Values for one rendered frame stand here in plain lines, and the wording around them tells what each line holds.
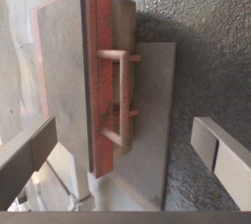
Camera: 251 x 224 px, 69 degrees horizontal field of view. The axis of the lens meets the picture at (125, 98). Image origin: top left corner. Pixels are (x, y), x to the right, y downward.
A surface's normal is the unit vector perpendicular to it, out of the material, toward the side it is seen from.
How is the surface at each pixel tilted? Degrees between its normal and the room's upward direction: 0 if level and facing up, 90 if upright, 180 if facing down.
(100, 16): 90
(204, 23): 0
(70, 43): 0
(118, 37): 70
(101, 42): 90
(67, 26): 0
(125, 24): 81
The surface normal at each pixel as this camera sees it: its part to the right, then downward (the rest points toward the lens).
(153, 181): -0.76, 0.18
